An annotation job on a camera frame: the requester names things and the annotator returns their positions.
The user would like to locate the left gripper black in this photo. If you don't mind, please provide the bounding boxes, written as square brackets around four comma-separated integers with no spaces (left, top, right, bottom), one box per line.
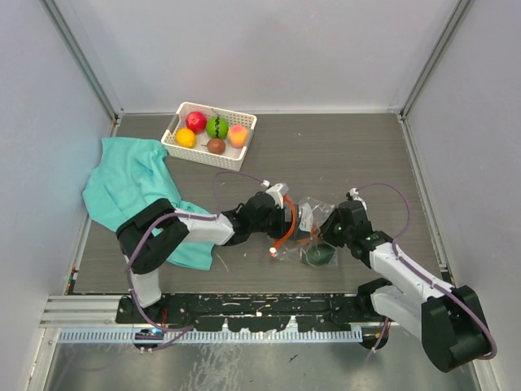
[249,202,309,239]

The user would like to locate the clear zip bag orange seal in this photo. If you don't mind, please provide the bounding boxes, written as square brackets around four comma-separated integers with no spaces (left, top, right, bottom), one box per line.
[269,195,338,268]

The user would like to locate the fake peach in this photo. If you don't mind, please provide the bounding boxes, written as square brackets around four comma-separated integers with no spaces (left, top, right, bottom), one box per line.
[227,125,249,148]

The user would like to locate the brown fake kiwi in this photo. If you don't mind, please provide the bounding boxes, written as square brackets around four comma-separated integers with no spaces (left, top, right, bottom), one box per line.
[207,138,226,155]

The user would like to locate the green fake fruit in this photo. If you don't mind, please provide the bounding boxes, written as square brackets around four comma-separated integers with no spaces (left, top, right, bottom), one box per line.
[205,116,229,139]

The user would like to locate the yellow fake lemon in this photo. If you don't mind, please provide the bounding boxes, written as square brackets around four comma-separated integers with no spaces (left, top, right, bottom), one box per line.
[175,128,197,148]

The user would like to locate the red fake apple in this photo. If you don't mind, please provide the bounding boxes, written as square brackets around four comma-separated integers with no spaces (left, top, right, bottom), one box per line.
[186,111,207,134]

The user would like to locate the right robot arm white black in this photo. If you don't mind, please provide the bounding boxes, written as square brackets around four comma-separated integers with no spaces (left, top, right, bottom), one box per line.
[321,198,497,372]

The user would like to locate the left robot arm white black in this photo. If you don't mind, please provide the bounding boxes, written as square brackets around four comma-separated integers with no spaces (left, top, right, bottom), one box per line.
[116,187,299,323]

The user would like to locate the dark green fake avocado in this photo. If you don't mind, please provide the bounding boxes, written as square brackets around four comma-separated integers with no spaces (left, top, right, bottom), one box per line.
[301,244,335,267]

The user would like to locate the white perforated plastic basket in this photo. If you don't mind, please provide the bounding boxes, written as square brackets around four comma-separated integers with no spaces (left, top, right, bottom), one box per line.
[160,102,257,171]

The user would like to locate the teal cloth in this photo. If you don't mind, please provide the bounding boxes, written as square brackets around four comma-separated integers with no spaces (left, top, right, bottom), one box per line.
[81,137,217,271]

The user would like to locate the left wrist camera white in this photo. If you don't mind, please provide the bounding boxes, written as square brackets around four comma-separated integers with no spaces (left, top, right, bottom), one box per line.
[261,180,289,208]

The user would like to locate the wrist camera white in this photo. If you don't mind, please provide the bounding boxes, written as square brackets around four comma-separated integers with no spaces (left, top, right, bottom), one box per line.
[347,187,367,210]
[261,180,289,208]

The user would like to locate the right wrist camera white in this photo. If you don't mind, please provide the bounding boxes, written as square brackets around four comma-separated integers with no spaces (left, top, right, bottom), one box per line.
[347,187,367,210]

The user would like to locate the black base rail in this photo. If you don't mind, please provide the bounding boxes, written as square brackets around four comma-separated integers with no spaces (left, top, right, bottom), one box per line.
[116,292,392,332]

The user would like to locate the grey slotted cable duct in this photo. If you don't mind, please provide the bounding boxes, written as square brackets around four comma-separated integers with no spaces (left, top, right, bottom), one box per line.
[57,327,363,345]

